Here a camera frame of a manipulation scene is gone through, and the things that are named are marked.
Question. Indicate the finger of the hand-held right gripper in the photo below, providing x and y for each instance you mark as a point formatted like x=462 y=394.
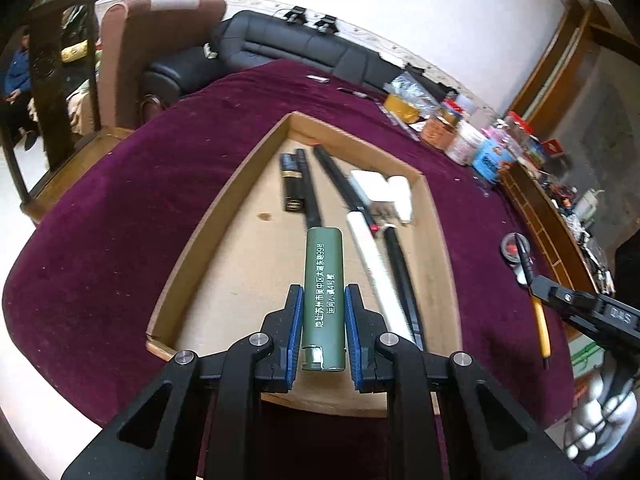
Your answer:
x=565 y=297
x=592 y=327

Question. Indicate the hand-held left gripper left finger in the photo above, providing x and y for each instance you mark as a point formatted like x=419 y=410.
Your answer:
x=295 y=340

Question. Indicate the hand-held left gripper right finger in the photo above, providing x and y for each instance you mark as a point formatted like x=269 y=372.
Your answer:
x=353 y=340

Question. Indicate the green cylinder with white print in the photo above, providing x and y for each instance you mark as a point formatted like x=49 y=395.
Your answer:
x=322 y=285

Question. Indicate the long white pen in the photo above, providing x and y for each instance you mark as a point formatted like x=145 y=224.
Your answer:
x=375 y=260

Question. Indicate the shallow cardboard tray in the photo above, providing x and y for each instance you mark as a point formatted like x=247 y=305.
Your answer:
x=235 y=260

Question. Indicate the black marker with red caps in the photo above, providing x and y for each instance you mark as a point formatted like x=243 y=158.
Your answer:
x=345 y=185

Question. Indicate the person's right hand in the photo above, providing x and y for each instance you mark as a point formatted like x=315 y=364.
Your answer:
x=595 y=420

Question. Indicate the wooden side cabinet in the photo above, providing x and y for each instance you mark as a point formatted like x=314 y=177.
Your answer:
x=540 y=215

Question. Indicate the small white plastic bottle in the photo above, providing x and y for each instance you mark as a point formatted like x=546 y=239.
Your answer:
x=402 y=200

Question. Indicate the small red box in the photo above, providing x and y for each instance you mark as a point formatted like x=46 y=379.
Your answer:
x=552 y=147

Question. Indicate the thin black stick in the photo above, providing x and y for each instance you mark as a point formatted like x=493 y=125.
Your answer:
x=310 y=190

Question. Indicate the white charger block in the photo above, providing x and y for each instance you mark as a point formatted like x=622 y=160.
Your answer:
x=370 y=185

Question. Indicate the blue label jar pink lid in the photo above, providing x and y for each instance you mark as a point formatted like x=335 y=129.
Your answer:
x=487 y=160

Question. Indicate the clear jar with red lid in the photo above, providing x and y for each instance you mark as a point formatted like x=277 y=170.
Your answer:
x=517 y=130

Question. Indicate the white plastic jar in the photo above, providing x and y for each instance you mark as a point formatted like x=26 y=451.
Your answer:
x=465 y=145

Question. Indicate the orange jar with red lid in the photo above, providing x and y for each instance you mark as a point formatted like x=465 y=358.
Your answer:
x=437 y=132

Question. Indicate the thin white stick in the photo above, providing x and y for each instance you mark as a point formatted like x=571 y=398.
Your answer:
x=400 y=122

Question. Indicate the wooden sideboard with clutter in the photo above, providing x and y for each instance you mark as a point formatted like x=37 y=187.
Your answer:
x=560 y=60

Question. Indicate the black pen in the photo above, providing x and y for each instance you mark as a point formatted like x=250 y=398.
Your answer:
x=355 y=93

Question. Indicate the clear plastic bag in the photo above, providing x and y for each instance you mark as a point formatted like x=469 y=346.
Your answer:
x=410 y=85

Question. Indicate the small silver clip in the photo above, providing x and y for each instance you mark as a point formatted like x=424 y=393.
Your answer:
x=318 y=78

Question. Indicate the black leather sofa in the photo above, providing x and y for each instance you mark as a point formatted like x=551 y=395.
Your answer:
x=270 y=35

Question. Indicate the black device on sofa back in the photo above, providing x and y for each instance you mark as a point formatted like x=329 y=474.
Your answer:
x=326 y=25
x=296 y=15

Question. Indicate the brown upholstered armchair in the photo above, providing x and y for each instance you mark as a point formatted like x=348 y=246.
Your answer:
x=150 y=35

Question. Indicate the dark wooden chair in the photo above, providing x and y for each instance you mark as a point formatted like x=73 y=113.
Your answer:
x=45 y=60

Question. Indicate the bamboo wall poster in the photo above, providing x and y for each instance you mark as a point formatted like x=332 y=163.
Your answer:
x=582 y=360

